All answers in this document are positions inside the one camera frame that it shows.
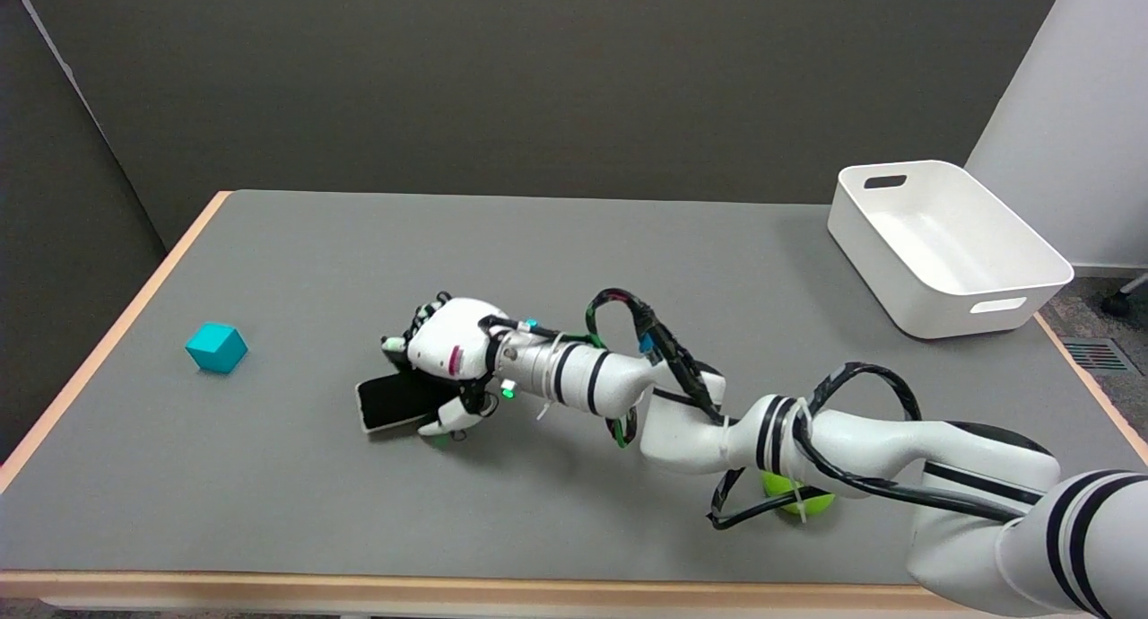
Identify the floor vent grille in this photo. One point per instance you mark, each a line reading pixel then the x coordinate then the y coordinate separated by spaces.
pixel 1096 355

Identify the black chair caster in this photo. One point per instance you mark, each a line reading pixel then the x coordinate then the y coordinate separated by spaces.
pixel 1116 303

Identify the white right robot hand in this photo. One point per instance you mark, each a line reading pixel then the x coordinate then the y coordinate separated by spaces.
pixel 448 353

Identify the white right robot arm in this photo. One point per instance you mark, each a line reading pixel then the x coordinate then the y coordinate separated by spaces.
pixel 807 448

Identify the black and white blackboard eraser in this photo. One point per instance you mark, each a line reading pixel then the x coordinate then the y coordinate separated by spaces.
pixel 392 402

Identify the blue cube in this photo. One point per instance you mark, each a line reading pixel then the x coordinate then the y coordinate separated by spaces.
pixel 216 346

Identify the white plastic bin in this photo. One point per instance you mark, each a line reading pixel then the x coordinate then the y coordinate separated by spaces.
pixel 944 248

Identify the green pear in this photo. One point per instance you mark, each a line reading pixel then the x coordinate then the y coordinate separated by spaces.
pixel 793 494

